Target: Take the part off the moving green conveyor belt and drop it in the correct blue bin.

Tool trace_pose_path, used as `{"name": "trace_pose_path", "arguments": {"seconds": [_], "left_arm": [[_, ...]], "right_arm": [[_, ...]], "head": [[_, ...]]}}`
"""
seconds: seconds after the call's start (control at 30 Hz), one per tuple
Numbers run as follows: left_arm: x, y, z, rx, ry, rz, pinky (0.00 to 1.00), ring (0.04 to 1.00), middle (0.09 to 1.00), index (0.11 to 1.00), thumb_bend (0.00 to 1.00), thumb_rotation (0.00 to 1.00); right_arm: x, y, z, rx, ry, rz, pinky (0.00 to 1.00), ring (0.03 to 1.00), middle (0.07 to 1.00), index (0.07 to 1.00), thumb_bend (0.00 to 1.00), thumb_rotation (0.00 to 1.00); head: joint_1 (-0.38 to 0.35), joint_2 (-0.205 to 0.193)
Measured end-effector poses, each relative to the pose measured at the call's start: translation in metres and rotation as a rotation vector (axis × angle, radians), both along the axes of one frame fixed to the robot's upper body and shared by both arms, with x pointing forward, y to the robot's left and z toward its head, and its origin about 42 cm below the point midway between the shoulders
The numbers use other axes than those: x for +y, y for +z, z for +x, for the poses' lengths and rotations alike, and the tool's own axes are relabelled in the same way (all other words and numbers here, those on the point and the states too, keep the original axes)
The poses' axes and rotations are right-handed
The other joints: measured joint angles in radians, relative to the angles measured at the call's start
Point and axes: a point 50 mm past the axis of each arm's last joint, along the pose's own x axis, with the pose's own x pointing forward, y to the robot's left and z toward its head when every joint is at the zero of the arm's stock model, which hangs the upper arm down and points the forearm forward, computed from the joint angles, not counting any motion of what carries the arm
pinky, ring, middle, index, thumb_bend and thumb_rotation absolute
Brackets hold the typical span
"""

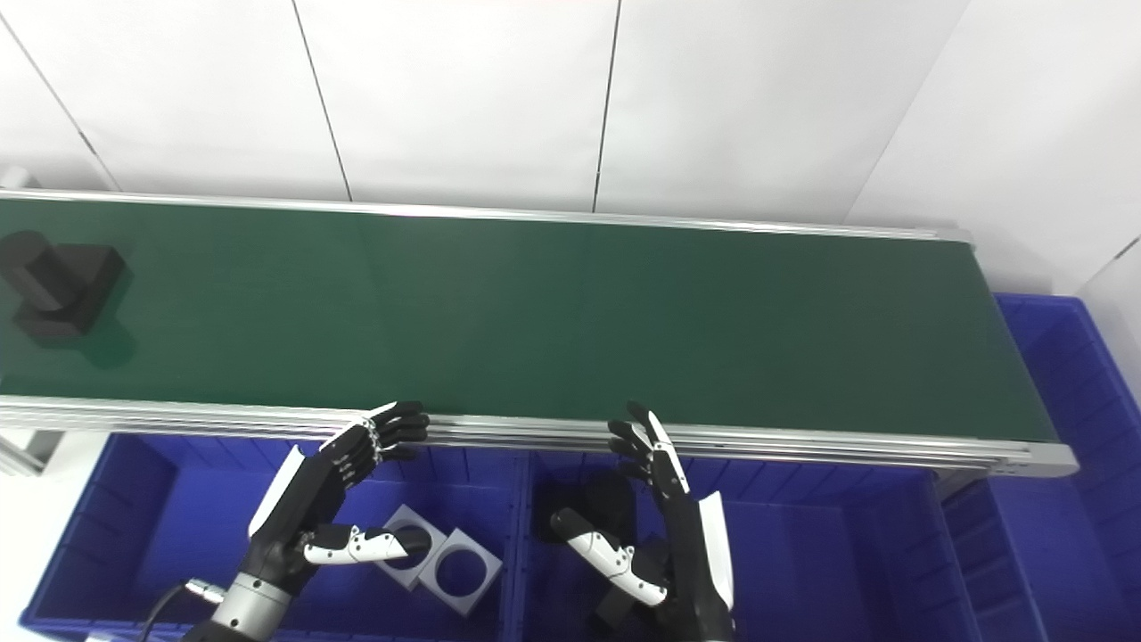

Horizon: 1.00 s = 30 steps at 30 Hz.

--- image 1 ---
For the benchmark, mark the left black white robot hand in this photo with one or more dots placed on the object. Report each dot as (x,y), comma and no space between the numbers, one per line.
(307,499)

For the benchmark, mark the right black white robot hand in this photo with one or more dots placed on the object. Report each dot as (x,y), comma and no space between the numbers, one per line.
(691,571)

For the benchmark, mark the black stepped block part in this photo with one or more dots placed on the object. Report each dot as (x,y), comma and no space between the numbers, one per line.
(615,611)
(588,499)
(67,285)

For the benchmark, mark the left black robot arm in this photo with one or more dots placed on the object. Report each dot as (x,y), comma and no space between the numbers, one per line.
(248,611)

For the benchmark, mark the blue plastic bin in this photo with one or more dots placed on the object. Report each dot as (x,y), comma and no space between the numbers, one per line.
(178,535)
(1070,499)
(829,553)

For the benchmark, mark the green conveyor belt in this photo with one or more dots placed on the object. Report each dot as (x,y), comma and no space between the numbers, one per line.
(553,321)
(802,443)

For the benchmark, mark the aluminium conveyor support leg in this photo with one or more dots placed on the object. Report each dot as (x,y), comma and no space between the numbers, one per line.
(27,450)

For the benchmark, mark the grey conveyor end housing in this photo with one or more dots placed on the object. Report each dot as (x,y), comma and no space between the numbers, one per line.
(13,176)

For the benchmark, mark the grey square plate with hole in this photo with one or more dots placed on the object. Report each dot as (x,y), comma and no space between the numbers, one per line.
(481,584)
(406,519)

